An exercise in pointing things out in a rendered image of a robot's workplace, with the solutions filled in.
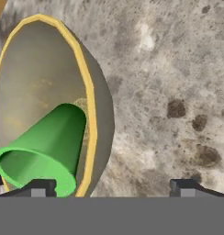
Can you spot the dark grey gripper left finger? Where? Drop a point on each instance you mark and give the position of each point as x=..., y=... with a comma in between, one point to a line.
x=40, y=187

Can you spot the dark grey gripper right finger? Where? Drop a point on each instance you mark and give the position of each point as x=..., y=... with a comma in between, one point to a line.
x=184, y=187

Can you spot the green cup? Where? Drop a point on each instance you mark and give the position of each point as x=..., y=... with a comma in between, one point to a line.
x=52, y=137

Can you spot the grey bowl with yellow rim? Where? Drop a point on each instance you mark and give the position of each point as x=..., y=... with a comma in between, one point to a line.
x=40, y=67

